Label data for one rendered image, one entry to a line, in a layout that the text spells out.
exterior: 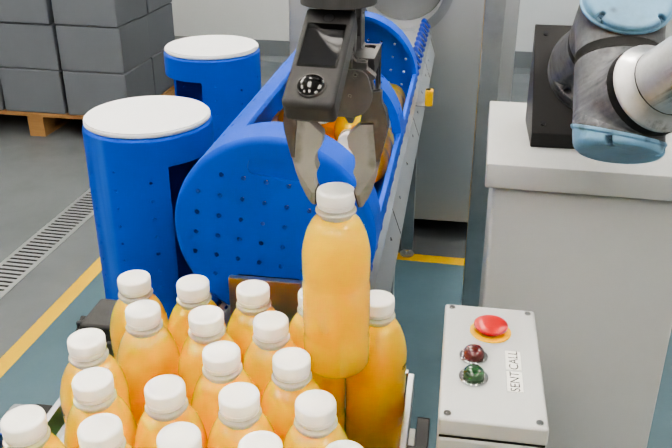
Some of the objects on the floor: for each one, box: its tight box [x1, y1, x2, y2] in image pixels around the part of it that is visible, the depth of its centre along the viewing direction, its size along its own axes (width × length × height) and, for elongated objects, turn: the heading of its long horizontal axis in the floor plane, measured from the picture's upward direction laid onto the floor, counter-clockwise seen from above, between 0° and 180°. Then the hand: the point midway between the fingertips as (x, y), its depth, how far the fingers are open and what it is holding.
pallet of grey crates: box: [0, 0, 175, 137], centre depth 475 cm, size 120×80×119 cm
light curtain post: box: [461, 0, 511, 307], centre depth 242 cm, size 6×6×170 cm
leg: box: [400, 148, 418, 258], centre depth 317 cm, size 6×6×63 cm
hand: (335, 196), depth 78 cm, fingers closed on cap, 4 cm apart
